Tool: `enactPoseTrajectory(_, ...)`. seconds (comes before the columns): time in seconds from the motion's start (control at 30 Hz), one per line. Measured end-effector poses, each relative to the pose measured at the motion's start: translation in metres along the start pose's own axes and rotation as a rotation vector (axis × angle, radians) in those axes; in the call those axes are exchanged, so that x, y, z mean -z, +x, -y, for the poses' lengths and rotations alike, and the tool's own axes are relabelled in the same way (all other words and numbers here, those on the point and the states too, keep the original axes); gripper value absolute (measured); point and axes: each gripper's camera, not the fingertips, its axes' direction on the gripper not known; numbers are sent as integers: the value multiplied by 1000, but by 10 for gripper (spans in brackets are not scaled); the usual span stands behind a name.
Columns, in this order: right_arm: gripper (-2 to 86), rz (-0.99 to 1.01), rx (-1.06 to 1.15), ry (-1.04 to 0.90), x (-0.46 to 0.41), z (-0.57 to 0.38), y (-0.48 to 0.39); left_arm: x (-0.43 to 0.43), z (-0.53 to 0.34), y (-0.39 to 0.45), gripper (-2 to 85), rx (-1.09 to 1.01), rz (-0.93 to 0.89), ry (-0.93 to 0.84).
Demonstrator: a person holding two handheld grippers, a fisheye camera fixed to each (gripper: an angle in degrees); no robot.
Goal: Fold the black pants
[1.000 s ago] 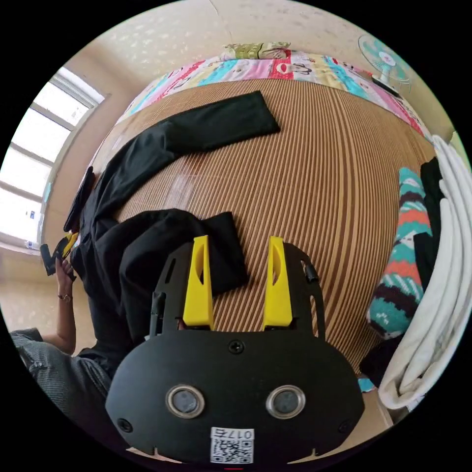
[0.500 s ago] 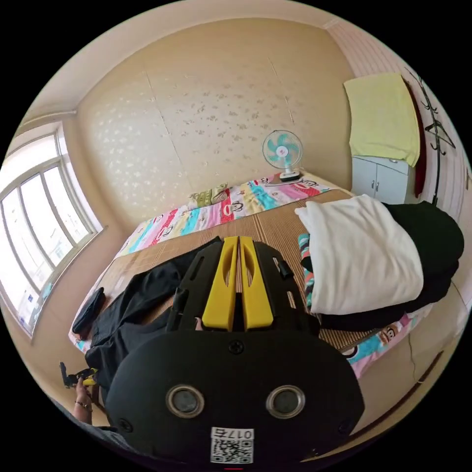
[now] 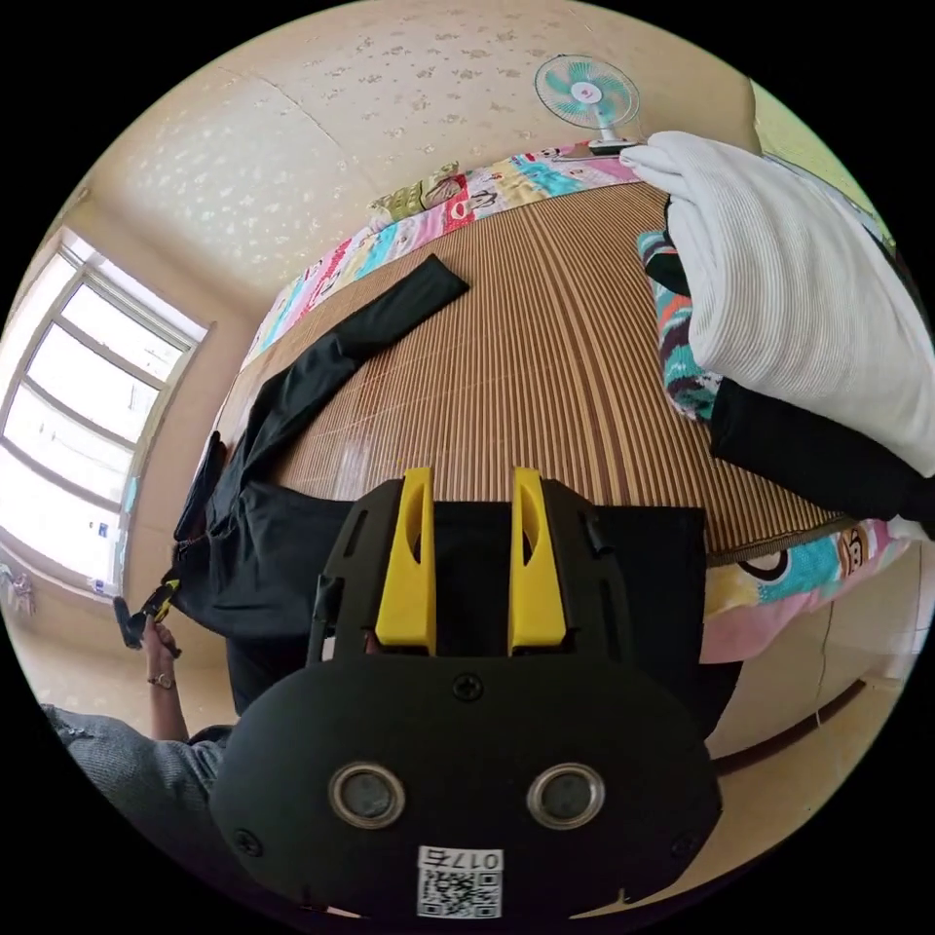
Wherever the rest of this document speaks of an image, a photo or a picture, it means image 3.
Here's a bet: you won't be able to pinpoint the teal table fan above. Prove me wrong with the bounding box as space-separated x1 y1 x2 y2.
533 52 650 159

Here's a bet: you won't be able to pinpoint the black pants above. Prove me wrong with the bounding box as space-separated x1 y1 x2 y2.
171 253 740 735

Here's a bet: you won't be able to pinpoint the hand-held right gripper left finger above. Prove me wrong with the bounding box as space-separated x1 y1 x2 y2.
374 467 438 655

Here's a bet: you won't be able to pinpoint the thin cable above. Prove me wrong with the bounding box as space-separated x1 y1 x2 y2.
813 603 836 729

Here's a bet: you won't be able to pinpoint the green printed pillow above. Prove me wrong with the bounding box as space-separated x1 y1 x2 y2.
367 163 467 222

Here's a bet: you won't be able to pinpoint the window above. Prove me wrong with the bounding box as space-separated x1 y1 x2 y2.
0 224 214 602

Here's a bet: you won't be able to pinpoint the person's left hand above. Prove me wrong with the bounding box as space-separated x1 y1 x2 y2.
141 620 184 692

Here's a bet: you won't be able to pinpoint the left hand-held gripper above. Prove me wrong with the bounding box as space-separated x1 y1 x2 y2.
112 578 182 652

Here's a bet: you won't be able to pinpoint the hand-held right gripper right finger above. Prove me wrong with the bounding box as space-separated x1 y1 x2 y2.
508 467 568 655

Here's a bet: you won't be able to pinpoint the person's left forearm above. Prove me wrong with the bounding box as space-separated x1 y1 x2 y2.
148 683 194 745

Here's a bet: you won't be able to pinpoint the bed with woven mat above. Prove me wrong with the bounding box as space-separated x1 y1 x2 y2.
218 138 923 662

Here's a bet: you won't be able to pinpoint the pile of clothes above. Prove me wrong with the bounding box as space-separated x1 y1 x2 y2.
618 130 935 543

